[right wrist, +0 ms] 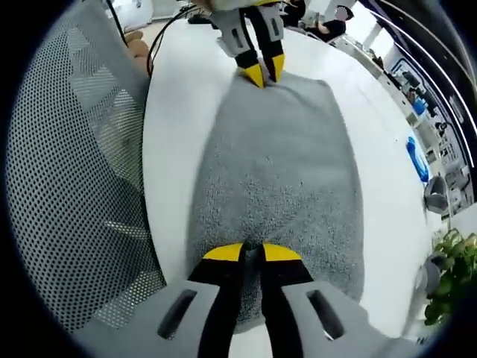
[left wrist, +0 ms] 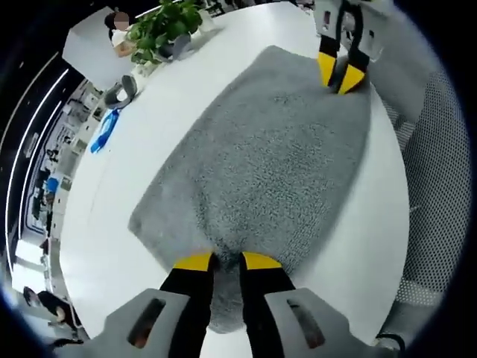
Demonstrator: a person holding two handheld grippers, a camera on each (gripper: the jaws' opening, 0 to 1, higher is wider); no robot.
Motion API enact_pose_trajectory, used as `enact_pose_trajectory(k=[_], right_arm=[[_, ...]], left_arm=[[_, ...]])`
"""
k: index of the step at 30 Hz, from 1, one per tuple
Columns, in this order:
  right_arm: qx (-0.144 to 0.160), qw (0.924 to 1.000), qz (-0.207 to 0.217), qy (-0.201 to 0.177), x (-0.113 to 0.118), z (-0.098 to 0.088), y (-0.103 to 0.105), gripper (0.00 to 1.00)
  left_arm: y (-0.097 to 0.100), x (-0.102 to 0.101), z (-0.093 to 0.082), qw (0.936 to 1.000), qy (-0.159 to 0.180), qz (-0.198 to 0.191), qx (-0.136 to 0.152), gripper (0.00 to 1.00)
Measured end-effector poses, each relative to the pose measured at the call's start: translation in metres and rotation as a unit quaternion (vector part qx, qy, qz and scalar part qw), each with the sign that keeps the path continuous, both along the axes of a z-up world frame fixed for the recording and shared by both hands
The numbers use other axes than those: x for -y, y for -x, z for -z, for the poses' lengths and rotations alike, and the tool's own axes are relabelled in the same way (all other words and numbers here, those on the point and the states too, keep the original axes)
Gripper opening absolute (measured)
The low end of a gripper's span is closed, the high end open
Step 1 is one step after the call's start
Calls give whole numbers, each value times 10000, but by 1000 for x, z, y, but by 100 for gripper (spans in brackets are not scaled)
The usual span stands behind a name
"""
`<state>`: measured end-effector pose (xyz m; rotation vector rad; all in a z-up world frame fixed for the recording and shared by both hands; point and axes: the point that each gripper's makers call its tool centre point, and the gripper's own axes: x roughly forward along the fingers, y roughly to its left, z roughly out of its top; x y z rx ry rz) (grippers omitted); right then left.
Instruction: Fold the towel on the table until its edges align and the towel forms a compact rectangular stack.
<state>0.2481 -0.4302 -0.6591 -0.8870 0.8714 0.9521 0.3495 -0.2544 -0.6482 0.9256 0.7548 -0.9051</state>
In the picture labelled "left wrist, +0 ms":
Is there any blue white wall display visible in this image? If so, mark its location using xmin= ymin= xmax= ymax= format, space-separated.
xmin=22 ymin=85 xmax=105 ymax=232

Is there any blue wipes packet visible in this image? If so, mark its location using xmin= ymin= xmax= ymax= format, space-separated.
xmin=90 ymin=110 xmax=120 ymax=154

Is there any green potted plant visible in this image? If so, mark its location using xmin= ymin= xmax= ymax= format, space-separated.
xmin=126 ymin=0 xmax=204 ymax=66

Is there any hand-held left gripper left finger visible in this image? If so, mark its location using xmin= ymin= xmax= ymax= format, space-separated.
xmin=87 ymin=252 xmax=216 ymax=358

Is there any mesh office chair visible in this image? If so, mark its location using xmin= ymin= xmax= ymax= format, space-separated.
xmin=372 ymin=70 xmax=469 ymax=336

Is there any white square pillar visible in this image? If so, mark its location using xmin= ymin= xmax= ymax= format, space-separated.
xmin=61 ymin=7 xmax=130 ymax=82

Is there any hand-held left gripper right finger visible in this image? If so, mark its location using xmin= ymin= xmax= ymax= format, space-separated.
xmin=238 ymin=251 xmax=378 ymax=358

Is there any grey towel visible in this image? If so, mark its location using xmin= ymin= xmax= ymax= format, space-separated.
xmin=127 ymin=44 xmax=373 ymax=335

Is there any white table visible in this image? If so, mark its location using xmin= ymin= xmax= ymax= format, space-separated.
xmin=59 ymin=1 xmax=411 ymax=348

